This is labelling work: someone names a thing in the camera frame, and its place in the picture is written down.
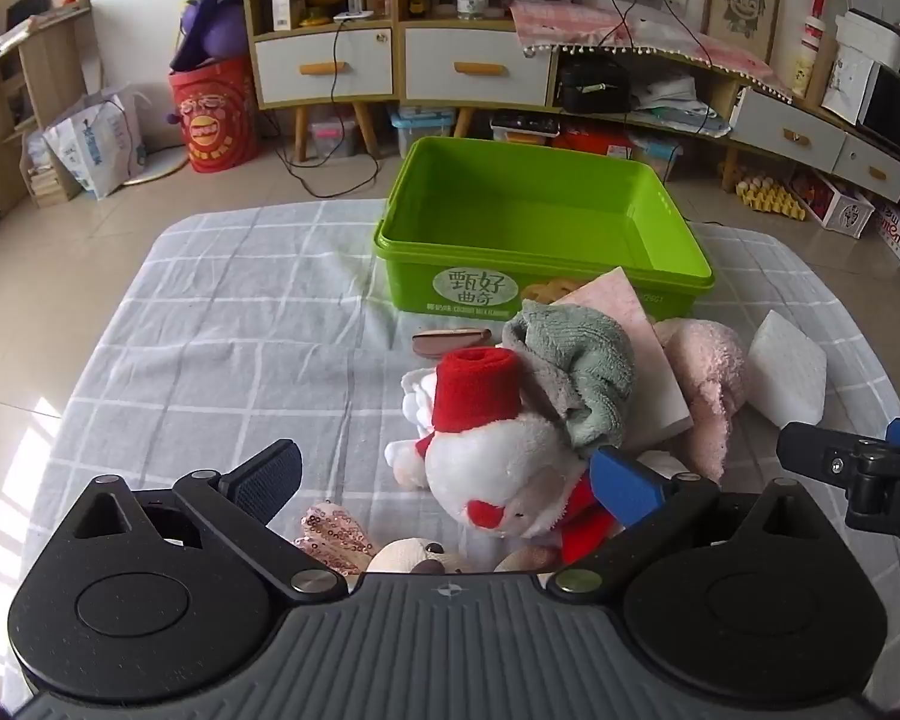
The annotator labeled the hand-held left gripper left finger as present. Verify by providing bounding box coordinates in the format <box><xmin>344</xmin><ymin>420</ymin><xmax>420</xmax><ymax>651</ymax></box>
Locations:
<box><xmin>71</xmin><ymin>439</ymin><xmax>350</xmax><ymax>605</ymax></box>

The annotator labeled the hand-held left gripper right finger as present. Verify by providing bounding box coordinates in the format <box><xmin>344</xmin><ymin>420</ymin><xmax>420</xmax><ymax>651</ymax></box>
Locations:
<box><xmin>544</xmin><ymin>445</ymin><xmax>822</xmax><ymax>605</ymax></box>

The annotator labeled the grey-green towel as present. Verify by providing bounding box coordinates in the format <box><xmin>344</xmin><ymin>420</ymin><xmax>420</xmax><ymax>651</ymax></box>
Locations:
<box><xmin>501</xmin><ymin>300</ymin><xmax>638</xmax><ymax>458</ymax></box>

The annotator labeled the pink fluffy towel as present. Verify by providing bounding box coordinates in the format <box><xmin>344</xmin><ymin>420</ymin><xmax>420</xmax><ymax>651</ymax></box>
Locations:
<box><xmin>652</xmin><ymin>317</ymin><xmax>751</xmax><ymax>485</ymax></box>

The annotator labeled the white plush toy red hat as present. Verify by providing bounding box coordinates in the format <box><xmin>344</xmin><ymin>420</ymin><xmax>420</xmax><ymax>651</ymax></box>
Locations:
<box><xmin>385</xmin><ymin>347</ymin><xmax>623</xmax><ymax>563</ymax></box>

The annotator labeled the pink and white sponge block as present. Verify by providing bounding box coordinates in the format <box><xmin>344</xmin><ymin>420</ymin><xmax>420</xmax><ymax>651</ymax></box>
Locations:
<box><xmin>551</xmin><ymin>268</ymin><xmax>695</xmax><ymax>440</ymax></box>

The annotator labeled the green plastic box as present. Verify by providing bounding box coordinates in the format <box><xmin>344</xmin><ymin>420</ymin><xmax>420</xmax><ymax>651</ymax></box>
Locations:
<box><xmin>373</xmin><ymin>136</ymin><xmax>715</xmax><ymax>317</ymax></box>

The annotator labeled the pink sequin cloth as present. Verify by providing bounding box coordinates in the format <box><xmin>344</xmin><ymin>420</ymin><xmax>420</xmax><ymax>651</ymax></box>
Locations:
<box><xmin>291</xmin><ymin>501</ymin><xmax>380</xmax><ymax>578</ymax></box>

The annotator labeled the grey checked tablecloth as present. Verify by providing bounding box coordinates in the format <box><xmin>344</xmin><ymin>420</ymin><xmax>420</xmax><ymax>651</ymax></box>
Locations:
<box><xmin>0</xmin><ymin>199</ymin><xmax>900</xmax><ymax>698</ymax></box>

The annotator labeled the beige plush toy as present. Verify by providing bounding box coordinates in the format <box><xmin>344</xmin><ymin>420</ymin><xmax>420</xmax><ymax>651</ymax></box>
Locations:
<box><xmin>364</xmin><ymin>536</ymin><xmax>563</xmax><ymax>577</ymax></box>

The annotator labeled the brown half-moon pad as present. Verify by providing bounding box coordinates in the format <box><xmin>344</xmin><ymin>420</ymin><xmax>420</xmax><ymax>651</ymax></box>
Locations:
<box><xmin>411</xmin><ymin>328</ymin><xmax>494</xmax><ymax>359</ymax></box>

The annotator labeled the white printed cardboard box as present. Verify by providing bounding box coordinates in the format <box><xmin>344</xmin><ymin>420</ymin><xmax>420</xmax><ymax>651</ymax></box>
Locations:
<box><xmin>795</xmin><ymin>172</ymin><xmax>875</xmax><ymax>239</ymax></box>

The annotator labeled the yellow egg tray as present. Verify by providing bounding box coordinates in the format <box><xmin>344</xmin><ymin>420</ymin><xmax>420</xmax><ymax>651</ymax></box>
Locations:
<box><xmin>736</xmin><ymin>174</ymin><xmax>807</xmax><ymax>222</ymax></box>

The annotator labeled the black microwave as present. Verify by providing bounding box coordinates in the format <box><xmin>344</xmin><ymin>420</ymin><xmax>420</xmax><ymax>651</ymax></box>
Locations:
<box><xmin>855</xmin><ymin>64</ymin><xmax>900</xmax><ymax>155</ymax></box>

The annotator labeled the clear storage box pink lid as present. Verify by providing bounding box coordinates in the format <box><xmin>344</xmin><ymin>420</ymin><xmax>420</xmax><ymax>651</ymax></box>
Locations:
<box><xmin>307</xmin><ymin>120</ymin><xmax>361</xmax><ymax>160</ymax></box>

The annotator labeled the white paper sheet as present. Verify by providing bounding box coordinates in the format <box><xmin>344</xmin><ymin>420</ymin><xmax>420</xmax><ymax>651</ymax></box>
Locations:
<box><xmin>821</xmin><ymin>37</ymin><xmax>882</xmax><ymax>125</ymax></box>

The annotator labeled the red printed bag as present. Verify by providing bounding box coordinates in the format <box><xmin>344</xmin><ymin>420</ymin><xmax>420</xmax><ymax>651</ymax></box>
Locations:
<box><xmin>169</xmin><ymin>56</ymin><xmax>260</xmax><ymax>173</ymax></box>

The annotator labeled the clear storage box blue lid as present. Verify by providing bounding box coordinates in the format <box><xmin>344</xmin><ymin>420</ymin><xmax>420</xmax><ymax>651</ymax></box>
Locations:
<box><xmin>388</xmin><ymin>106</ymin><xmax>457</xmax><ymax>160</ymax></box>

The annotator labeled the white paper shopping bag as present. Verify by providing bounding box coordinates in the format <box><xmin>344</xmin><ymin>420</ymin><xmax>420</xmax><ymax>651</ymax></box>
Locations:
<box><xmin>43</xmin><ymin>86</ymin><xmax>147</xmax><ymax>200</ymax></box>

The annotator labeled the low wooden cabinet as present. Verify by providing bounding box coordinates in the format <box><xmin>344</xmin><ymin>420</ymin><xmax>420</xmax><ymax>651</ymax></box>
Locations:
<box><xmin>551</xmin><ymin>45</ymin><xmax>900</xmax><ymax>203</ymax></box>

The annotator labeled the black bag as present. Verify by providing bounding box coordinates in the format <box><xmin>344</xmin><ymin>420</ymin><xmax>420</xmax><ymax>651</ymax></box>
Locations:
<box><xmin>555</xmin><ymin>58</ymin><xmax>632</xmax><ymax>113</ymax></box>

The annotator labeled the purple plush toy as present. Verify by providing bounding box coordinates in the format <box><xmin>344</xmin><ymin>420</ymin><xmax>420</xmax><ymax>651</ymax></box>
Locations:
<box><xmin>171</xmin><ymin>0</ymin><xmax>247</xmax><ymax>68</ymax></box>

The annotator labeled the pink lace cloth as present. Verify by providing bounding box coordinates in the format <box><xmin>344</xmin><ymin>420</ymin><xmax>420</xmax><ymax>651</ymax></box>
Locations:
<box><xmin>510</xmin><ymin>0</ymin><xmax>792</xmax><ymax>98</ymax></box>

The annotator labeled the tall wooden shelf cabinet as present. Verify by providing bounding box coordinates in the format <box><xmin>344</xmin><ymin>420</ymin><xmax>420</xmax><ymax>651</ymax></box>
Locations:
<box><xmin>238</xmin><ymin>0</ymin><xmax>560</xmax><ymax>162</ymax></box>

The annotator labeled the wooden bookshelf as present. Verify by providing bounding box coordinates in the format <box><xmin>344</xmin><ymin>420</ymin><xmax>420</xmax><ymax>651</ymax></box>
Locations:
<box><xmin>0</xmin><ymin>0</ymin><xmax>95</xmax><ymax>226</ymax></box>

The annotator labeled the white drawer small wooden handle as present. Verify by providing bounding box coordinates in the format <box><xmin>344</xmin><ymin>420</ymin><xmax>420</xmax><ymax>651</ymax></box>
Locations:
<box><xmin>832</xmin><ymin>136</ymin><xmax>900</xmax><ymax>200</ymax></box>
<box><xmin>731</xmin><ymin>86</ymin><xmax>845</xmax><ymax>166</ymax></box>

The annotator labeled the white drawer orange handle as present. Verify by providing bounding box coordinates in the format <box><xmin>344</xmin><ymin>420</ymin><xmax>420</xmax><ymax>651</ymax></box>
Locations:
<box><xmin>405</xmin><ymin>28</ymin><xmax>552</xmax><ymax>107</ymax></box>
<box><xmin>255</xmin><ymin>28</ymin><xmax>395</xmax><ymax>106</ymax></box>

